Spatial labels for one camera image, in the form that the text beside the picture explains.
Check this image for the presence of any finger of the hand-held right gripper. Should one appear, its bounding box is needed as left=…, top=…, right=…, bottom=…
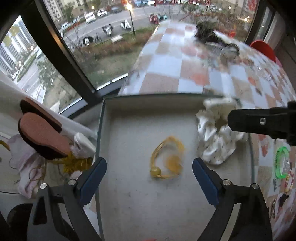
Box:
left=227, top=101, right=296, bottom=146

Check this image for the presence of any black scrunchie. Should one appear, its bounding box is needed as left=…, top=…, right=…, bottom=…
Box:
left=194, top=21, right=226, bottom=43

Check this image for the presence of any black hair tie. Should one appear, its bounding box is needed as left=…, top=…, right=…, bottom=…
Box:
left=277, top=193, right=289, bottom=208

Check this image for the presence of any braided dark bracelet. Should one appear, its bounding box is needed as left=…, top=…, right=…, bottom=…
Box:
left=269, top=199, right=277, bottom=219

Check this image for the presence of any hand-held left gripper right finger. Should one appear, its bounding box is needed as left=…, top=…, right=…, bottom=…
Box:
left=192, top=158, right=273, bottom=241

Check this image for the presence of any yellow tassel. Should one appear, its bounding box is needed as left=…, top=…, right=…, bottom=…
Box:
left=55, top=153, right=93, bottom=176

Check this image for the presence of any hair comb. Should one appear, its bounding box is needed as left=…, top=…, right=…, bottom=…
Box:
left=205, top=42, right=226, bottom=55

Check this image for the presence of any yellow beaded hair tie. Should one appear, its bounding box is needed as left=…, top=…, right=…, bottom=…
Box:
left=150, top=136, right=185, bottom=179

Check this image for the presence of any checked tablecloth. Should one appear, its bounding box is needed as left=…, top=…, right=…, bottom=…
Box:
left=118, top=20, right=296, bottom=234

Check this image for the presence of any green plastic bracelet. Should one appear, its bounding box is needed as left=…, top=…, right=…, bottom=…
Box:
left=274, top=146, right=290, bottom=179

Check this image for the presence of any shallow grey jewelry box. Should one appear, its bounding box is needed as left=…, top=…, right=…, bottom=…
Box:
left=96, top=94, right=258, bottom=241

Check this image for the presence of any pink beaded bracelet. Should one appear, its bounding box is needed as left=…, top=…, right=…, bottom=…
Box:
left=284, top=173, right=295, bottom=193

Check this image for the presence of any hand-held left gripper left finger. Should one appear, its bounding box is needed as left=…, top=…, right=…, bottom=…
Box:
left=26, top=157, right=107, bottom=241

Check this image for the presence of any white patterned scrunchie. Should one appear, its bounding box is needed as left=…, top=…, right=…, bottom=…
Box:
left=196, top=97, right=249, bottom=165

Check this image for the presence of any red chair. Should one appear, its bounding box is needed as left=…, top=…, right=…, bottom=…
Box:
left=250, top=40, right=277, bottom=62

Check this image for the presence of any brown slipper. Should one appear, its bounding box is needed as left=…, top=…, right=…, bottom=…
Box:
left=20, top=97, right=63, bottom=133
left=18, top=113, right=71, bottom=160

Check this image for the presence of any pile of white pink clothes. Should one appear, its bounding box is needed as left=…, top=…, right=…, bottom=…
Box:
left=8, top=134, right=47, bottom=198

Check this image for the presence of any black window frame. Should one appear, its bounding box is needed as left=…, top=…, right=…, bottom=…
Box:
left=0, top=0, right=129, bottom=116

